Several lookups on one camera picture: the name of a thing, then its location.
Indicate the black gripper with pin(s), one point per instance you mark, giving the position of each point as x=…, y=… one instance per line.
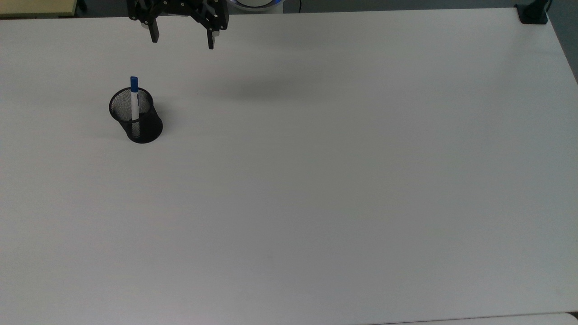
x=178, y=6

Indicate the blue and white marker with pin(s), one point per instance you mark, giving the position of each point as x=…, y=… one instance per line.
x=134, y=97

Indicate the black mesh pen cup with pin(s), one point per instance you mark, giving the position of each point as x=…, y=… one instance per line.
x=149, y=131

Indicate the yellowish wooden table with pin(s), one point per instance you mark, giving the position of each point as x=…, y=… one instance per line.
x=36, y=6

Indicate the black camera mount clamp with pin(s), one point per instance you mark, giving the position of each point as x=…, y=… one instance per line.
x=533, y=16

